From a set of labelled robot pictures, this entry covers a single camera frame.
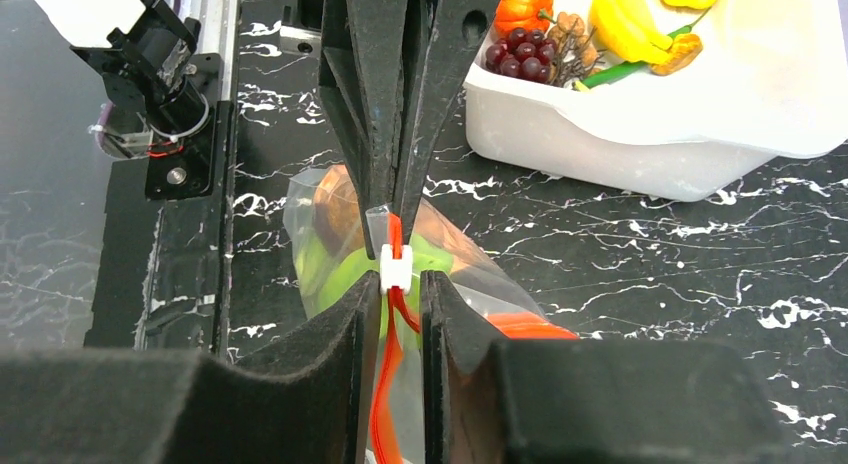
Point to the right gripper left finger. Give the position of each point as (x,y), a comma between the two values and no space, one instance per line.
(307,402)

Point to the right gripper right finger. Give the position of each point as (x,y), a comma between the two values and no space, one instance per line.
(492,399)

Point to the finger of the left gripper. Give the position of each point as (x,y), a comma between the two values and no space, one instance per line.
(441,40)
(360,86)

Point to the green toy cabbage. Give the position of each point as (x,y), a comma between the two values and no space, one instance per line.
(324,277)

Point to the brown toy kiwi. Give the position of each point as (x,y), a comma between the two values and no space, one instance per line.
(336,214)

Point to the clear orange-zip bag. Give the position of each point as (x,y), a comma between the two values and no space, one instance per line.
(396,417)

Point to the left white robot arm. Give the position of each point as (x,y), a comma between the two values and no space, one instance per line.
(141,48)

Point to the orange toy tomato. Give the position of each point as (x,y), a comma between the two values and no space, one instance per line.
(512,14)

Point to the dark red toy grapes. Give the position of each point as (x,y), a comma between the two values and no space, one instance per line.
(525,55)

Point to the yellow toy bananas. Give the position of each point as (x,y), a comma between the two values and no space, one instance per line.
(628,30)

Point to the black marble table mat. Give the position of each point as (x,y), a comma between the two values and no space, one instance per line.
(760,266)

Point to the white plastic bin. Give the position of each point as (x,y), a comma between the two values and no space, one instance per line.
(770,82)

